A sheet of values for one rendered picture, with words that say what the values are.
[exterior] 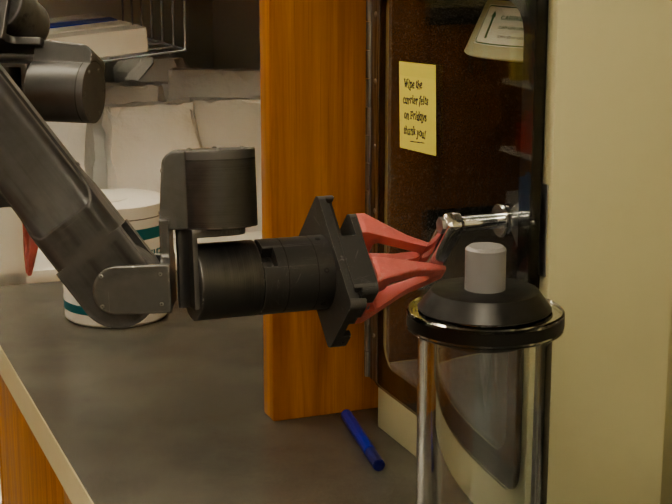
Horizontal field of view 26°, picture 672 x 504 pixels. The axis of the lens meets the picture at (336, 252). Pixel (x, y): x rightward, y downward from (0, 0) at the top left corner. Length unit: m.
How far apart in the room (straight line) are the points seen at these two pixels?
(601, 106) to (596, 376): 0.21
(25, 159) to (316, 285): 0.23
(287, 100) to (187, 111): 0.96
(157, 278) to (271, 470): 0.33
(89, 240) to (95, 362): 0.61
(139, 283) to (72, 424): 0.43
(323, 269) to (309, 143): 0.33
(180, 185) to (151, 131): 1.24
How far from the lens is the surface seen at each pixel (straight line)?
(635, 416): 1.17
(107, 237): 1.06
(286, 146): 1.39
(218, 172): 1.05
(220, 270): 1.06
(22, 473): 1.88
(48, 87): 1.35
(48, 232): 1.06
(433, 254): 1.13
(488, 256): 0.98
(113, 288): 1.05
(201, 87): 2.55
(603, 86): 1.09
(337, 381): 1.46
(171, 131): 2.30
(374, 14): 1.33
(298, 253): 1.08
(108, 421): 1.47
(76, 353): 1.69
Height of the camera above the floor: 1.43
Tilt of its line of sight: 13 degrees down
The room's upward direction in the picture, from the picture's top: straight up
